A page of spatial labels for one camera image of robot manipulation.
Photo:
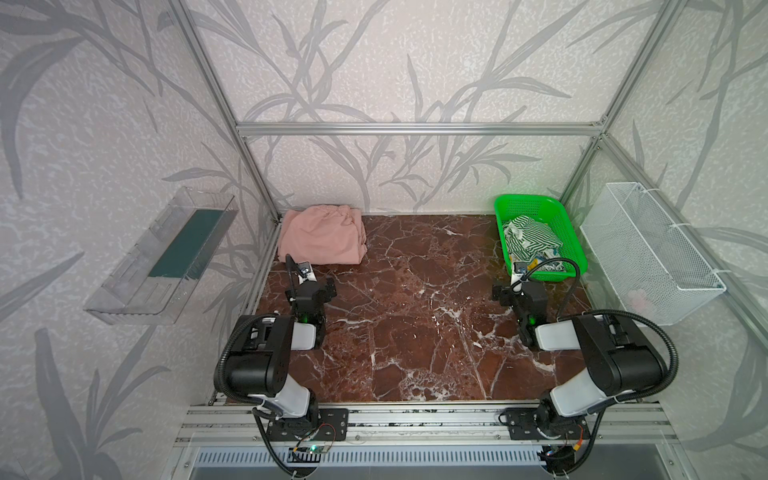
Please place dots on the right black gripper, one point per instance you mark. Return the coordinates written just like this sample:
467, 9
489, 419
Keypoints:
523, 294

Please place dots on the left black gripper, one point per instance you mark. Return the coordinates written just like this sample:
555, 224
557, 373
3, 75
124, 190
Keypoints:
309, 288

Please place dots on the pink garment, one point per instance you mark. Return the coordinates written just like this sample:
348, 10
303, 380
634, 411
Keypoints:
323, 235

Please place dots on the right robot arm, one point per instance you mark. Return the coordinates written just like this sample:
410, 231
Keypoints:
626, 356

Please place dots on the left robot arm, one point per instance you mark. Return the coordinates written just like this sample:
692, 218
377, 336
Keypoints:
254, 366

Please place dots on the yellow blue patterned garment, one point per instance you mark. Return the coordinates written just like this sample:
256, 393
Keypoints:
541, 264

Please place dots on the green white striped garment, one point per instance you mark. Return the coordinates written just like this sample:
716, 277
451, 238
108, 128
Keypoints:
527, 239

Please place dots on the green plastic basket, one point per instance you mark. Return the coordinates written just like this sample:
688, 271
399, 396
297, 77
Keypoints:
551, 212

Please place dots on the green circuit board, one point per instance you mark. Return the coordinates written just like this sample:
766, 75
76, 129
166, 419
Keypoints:
312, 454

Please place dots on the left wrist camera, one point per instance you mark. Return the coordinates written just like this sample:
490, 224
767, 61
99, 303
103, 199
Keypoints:
305, 272

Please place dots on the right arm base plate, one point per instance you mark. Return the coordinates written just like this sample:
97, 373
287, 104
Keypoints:
542, 423

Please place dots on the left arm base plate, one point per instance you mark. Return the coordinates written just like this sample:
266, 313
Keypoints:
309, 425

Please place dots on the white wire basket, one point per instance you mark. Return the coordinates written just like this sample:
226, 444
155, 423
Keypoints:
652, 266

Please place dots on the clear plastic wall bin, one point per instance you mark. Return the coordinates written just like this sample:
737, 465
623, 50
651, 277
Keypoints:
152, 284

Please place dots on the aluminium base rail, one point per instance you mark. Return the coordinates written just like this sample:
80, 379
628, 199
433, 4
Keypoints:
420, 423

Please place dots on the aluminium frame crossbar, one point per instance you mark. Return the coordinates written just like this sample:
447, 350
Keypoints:
257, 129

